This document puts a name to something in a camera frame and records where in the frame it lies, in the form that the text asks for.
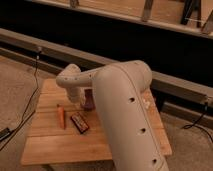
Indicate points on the dark snack bar packet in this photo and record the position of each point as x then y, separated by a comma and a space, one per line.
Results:
79, 122

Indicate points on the wooden table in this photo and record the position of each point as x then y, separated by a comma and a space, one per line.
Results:
48, 143

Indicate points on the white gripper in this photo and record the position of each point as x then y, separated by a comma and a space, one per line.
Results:
79, 97

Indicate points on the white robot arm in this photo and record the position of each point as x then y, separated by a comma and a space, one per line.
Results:
117, 90

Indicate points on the orange carrot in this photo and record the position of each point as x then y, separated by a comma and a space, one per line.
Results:
61, 114

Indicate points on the dark ceramic bowl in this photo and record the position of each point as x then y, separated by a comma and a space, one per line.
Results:
89, 103

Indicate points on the black device on floor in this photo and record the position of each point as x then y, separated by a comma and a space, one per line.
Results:
4, 134

